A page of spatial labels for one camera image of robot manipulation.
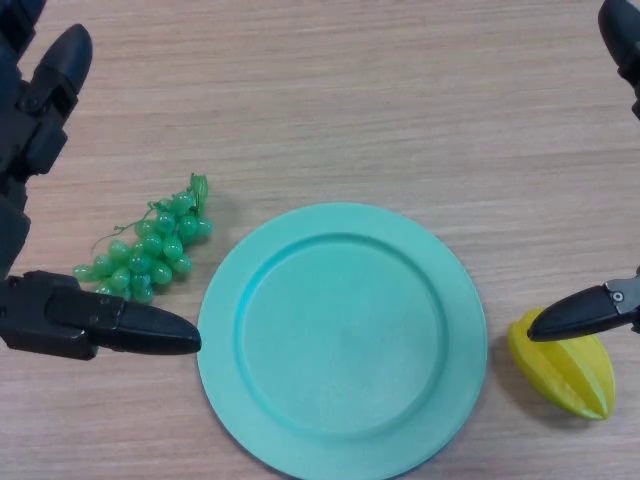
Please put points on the yellow starfruit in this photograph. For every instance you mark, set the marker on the yellow starfruit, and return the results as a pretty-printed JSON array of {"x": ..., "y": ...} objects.
[{"x": 575, "y": 375}]

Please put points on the teal round plate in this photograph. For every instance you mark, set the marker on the teal round plate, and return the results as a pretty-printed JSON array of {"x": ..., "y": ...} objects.
[{"x": 340, "y": 340}]

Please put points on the green grape bunch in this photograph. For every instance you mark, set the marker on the green grape bunch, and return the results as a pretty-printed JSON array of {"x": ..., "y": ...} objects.
[{"x": 150, "y": 250}]

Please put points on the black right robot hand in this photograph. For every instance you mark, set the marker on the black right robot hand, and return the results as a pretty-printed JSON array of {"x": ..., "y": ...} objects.
[{"x": 575, "y": 315}]

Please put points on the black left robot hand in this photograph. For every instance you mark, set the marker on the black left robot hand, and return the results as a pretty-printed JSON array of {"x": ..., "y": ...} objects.
[{"x": 35, "y": 315}]

